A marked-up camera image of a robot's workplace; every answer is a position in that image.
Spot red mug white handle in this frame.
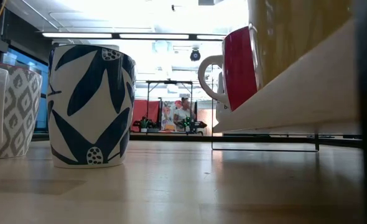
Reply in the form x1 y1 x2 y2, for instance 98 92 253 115
197 24 262 112

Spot blue white floral mug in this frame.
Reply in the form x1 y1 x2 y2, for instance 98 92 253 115
46 44 137 169

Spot yellow mug white inside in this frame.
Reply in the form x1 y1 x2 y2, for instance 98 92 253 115
247 0 354 88

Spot grey diamond-pattern mug red rim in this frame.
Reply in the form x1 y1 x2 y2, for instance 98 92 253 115
0 60 44 160

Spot person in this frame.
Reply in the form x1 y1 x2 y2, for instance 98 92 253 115
173 96 197 131

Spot floral banner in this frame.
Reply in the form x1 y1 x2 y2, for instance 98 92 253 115
160 100 184 131

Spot small potted plant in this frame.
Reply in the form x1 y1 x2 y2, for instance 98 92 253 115
139 118 150 133

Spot red curtain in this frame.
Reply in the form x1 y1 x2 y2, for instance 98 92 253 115
130 99 161 132

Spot black ceiling spotlight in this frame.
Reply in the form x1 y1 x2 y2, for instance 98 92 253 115
189 49 202 62

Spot ceiling light strip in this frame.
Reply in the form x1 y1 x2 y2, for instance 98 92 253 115
197 34 226 40
119 33 190 40
42 32 113 39

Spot wooden shelf black legs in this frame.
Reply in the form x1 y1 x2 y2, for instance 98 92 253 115
211 0 367 224

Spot black table frame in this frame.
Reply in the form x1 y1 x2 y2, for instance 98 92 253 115
30 132 363 149

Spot black station frame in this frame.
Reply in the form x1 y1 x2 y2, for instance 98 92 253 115
146 80 194 131

